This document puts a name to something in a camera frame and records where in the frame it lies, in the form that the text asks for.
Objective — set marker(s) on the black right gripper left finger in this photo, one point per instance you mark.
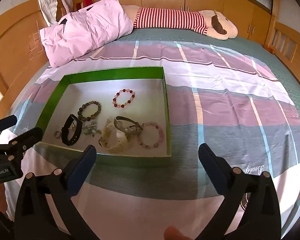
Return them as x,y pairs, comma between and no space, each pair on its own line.
71,178

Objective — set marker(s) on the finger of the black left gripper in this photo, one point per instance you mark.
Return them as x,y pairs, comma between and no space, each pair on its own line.
28,139
7,122

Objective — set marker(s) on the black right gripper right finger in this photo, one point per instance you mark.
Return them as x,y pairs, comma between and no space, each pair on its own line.
218,170

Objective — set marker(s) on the silver charm jewelry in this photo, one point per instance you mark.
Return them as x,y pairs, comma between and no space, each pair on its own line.
91,129

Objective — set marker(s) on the person's left hand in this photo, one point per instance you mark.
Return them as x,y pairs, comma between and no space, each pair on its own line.
3,201

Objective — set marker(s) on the person's right hand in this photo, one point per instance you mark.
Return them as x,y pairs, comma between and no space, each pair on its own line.
172,233

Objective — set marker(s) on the black wristwatch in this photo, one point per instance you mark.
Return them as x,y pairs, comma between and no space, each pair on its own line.
70,138

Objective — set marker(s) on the green cardboard box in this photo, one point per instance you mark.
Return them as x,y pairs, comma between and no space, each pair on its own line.
138,93

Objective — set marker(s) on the brown leather bangle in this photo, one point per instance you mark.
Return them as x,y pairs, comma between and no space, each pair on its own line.
127,125

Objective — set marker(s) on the striped bed sheet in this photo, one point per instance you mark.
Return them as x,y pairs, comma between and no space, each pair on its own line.
232,95

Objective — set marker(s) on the pink pillow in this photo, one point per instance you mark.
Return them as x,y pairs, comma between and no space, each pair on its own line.
85,30

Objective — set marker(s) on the striped plush dog toy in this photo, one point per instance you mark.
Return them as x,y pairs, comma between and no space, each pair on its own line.
210,23

